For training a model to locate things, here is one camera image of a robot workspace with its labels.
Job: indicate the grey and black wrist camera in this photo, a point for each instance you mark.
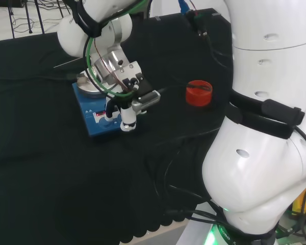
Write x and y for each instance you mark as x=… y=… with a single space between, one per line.
x=146 y=100

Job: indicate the black bench cloth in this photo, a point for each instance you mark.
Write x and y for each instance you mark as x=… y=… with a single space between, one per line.
x=53 y=166

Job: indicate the red ribbed plastic cap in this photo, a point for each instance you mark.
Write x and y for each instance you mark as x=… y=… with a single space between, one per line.
x=199 y=98

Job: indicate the grey tape piece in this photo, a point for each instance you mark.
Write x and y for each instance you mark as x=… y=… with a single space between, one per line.
x=215 y=14
x=157 y=18

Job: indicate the black tripod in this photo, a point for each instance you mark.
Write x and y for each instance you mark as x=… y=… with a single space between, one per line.
x=28 y=18

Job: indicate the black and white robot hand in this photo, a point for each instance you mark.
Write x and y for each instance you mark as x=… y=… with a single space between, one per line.
x=139 y=86

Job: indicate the thin metal probe rod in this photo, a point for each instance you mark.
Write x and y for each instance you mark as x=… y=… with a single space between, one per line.
x=66 y=63

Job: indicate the yellow stop button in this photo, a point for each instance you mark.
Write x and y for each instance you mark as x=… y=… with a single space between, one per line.
x=304 y=204

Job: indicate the heater with blue base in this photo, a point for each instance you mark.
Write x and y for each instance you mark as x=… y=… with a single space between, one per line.
x=91 y=126

